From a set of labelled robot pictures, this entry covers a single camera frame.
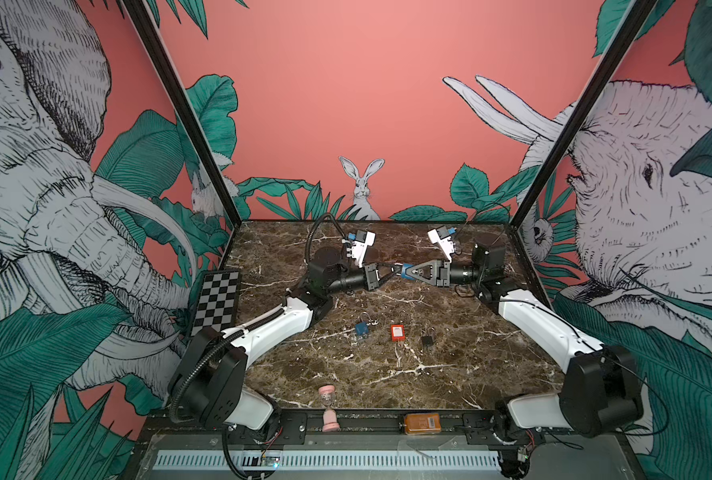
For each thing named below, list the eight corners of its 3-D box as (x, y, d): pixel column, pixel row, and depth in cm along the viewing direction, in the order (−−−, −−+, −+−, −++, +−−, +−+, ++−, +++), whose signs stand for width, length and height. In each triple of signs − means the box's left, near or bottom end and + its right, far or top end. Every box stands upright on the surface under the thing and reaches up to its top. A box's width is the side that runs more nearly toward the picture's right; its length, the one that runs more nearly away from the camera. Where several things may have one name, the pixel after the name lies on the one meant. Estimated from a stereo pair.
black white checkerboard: (196, 335, 91) (190, 329, 88) (208, 278, 105) (203, 271, 102) (236, 329, 93) (232, 323, 90) (243, 274, 107) (239, 267, 103)
